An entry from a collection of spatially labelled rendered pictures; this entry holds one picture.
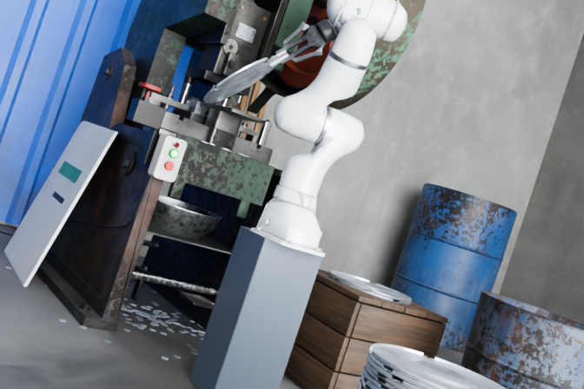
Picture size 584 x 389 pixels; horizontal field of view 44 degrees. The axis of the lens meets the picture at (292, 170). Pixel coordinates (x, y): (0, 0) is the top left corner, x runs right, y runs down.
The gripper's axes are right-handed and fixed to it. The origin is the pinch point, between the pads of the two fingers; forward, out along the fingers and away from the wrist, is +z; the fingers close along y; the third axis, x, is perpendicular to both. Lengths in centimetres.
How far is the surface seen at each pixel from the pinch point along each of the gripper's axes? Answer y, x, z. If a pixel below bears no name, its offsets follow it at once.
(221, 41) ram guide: 16.3, -5.5, 13.9
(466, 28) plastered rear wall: 5, -244, -125
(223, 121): -8.2, -5.2, 26.6
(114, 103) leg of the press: 20, -22, 60
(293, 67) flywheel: 4, -51, -5
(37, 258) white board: -18, 0, 104
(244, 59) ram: 8.3, -12.6, 10.1
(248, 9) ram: 23.3, -13.2, 0.0
